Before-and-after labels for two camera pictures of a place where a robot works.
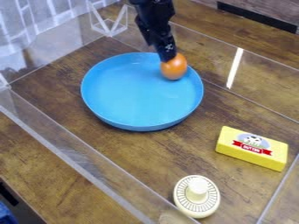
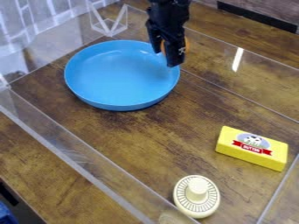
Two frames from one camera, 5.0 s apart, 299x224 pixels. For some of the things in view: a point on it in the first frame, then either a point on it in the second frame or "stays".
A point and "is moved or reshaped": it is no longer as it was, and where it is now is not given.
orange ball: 173,68 → 187,45
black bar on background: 256,17 stays
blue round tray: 127,95 is moved or reshaped
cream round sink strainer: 196,195 stays
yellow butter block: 252,148 stays
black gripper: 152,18 → 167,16
